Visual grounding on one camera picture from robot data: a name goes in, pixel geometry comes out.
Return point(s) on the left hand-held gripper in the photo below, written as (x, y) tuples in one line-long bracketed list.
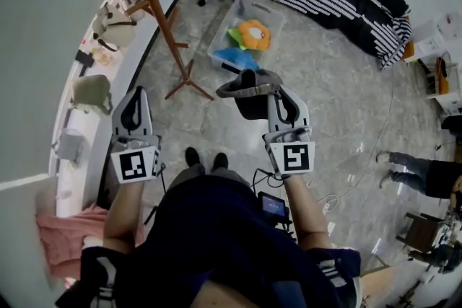
[(135, 164)]

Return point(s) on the small black screen device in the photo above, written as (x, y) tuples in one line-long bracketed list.
[(272, 205)]

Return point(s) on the dark wooden stool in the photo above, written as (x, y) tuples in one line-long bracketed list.
[(420, 232)]

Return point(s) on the olive green bag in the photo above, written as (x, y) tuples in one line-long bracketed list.
[(90, 90)]

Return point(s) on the blue plush toy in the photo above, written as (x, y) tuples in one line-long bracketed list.
[(234, 59)]

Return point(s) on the person's left forearm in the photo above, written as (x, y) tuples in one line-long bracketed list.
[(124, 216)]

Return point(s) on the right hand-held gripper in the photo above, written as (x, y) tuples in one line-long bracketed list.
[(294, 158)]

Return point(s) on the white power strip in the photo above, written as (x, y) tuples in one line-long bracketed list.
[(327, 207)]

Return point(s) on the orange flower plush toy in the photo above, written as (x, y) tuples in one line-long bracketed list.
[(254, 34)]

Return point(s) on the beige handbag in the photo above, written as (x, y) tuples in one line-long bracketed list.
[(115, 30)]

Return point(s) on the person's dark navy shirt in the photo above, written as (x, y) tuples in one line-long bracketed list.
[(216, 227)]

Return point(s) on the person's black shoe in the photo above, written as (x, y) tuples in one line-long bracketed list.
[(192, 156), (220, 160)]

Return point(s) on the person's black left shoe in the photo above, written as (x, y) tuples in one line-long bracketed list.
[(192, 156)]

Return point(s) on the white curved counter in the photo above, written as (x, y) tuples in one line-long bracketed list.
[(130, 57)]

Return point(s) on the green plush toy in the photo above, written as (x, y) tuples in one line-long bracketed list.
[(234, 35)]

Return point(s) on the small black stand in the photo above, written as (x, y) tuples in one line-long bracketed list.
[(84, 59)]

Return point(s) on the person's black right shoe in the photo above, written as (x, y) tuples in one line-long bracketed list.
[(220, 160)]

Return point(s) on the brown wooden coat rack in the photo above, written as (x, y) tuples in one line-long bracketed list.
[(162, 21)]

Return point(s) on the white shelf unit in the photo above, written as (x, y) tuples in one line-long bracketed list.
[(451, 101)]

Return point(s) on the person's right forearm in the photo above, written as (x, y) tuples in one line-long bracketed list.
[(305, 213)]

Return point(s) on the black cap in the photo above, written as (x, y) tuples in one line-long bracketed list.
[(238, 88)]

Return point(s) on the clear plastic storage bin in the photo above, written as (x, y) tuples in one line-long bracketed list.
[(274, 16)]

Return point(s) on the pink cloth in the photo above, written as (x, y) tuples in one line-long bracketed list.
[(61, 238)]

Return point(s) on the person's gray trousers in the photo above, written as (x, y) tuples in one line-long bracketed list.
[(191, 173)]

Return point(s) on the small gray bag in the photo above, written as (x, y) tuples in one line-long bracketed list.
[(69, 146)]

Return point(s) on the white cardboard box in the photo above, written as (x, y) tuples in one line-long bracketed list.
[(426, 43)]

